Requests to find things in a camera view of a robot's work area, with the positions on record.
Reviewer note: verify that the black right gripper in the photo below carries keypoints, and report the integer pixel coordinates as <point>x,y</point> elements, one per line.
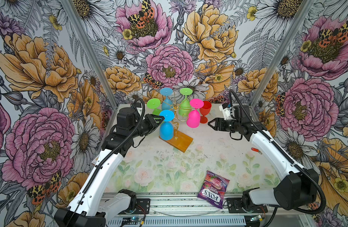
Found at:
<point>218,121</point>

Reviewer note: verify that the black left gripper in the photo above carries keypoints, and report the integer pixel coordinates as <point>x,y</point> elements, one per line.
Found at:
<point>152,122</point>

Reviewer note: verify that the blue front wine glass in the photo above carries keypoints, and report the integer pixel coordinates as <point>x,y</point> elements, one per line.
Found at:
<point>166,131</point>

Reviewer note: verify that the blue wine glass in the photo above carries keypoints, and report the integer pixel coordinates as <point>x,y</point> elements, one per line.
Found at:
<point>166,131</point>
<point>167,103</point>

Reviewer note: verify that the red wine glass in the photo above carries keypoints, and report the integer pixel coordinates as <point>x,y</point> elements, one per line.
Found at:
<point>204,111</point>

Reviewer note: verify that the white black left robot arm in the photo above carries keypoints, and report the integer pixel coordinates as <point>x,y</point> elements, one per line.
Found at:
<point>86,209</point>

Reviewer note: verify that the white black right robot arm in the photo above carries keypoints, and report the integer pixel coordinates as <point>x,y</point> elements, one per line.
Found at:
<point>297,187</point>

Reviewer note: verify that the green left wine glass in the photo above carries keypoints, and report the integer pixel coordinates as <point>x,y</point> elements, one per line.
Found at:
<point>154,104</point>

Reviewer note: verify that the green wine glass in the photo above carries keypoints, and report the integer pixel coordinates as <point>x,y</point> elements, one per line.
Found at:
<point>154,104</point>
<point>185,107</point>

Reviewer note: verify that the blue rear wine glass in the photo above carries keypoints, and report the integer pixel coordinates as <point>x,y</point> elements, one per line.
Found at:
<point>167,103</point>

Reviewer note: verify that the pink wine glass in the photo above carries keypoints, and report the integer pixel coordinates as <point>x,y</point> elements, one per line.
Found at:
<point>194,116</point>

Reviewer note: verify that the green rear wine glass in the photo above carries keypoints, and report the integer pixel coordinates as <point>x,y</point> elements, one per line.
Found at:
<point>185,107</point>

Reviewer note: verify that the small red tool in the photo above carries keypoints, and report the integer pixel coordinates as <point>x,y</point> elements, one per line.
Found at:
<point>256,150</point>

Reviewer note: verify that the purple Fox's candy bag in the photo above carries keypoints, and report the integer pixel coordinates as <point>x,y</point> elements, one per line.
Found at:
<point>213,189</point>

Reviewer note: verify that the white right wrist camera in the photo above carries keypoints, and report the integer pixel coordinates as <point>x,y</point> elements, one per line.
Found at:
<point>226,111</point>

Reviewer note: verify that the gold wire wooden glass rack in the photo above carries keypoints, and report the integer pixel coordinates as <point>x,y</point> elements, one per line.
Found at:
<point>180,140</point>

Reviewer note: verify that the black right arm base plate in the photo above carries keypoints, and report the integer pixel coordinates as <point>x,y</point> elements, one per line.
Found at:
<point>237,205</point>

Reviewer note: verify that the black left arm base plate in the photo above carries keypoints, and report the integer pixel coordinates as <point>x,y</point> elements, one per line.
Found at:
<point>137,206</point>

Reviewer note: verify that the aluminium front frame rail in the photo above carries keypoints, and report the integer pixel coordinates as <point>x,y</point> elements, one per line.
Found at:
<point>187,210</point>

